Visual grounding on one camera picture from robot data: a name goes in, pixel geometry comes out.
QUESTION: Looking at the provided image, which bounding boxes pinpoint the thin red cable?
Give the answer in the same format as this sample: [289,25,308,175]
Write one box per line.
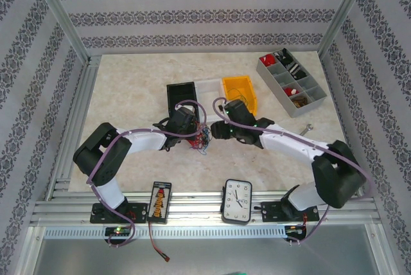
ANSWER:
[189,123,209,152]

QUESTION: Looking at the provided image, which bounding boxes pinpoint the thin green cable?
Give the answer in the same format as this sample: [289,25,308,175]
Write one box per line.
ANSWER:
[230,87,251,105]

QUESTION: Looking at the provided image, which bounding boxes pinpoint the white plastic bin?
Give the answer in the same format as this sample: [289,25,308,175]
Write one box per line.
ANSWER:
[195,78,225,125]

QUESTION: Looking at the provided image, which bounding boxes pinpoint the black plastic bin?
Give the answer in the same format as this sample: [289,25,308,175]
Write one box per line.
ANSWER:
[166,81,198,120]

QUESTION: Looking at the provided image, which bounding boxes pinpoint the yellow plastic bin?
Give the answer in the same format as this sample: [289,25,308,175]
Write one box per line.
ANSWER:
[222,75,259,117]

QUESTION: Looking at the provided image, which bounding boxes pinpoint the black battery tester board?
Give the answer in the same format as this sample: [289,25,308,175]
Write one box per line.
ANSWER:
[146,181,173,224]

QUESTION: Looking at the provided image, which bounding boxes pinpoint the brown crumpled item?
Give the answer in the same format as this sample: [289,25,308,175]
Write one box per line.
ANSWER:
[292,94,310,108]

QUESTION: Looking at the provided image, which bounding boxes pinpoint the black-framed white alarm clock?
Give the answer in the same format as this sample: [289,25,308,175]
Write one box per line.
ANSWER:
[220,178,254,226]

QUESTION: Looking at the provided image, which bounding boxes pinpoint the grey compartment organizer tray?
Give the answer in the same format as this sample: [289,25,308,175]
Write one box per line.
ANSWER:
[256,47,328,118]

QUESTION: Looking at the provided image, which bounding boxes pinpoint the black and white striped sock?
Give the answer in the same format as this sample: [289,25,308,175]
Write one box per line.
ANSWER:
[287,64,308,79]

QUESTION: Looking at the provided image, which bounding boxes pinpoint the small circuit board green light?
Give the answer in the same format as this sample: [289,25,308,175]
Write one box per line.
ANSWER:
[105,227,132,237]

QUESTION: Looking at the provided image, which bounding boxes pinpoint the red battery lead with plug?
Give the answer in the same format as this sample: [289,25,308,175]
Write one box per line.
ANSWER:
[149,222,170,262]

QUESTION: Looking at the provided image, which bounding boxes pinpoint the small circuit board dark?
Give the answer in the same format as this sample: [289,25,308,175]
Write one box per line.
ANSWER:
[284,224,306,236]

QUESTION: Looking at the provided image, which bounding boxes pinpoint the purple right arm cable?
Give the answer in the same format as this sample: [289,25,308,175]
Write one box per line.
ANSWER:
[213,96,375,246]

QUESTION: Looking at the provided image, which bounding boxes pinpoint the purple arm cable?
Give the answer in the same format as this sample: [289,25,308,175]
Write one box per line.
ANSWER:
[213,96,375,246]
[87,99,208,249]

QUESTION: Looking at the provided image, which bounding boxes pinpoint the wide aluminium base rail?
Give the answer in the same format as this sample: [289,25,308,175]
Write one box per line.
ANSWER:
[30,190,381,226]

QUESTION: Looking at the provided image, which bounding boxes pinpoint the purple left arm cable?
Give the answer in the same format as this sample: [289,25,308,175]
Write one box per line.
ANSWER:
[87,99,208,249]

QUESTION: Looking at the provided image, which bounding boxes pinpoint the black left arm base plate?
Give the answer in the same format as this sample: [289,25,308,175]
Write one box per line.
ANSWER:
[89,202,148,224]

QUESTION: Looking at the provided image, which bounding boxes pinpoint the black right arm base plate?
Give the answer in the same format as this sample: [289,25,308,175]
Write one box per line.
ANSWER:
[261,200,320,224]

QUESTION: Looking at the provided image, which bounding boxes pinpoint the slotted grey cable duct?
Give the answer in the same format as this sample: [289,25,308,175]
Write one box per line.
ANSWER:
[43,225,286,240]

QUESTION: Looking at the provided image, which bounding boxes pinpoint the aluminium side rail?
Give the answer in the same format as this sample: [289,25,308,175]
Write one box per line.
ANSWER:
[44,58,102,200]

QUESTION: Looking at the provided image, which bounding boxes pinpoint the aluminium frame post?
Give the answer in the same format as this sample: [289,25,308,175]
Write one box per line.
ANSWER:
[317,0,376,56]
[27,0,92,64]

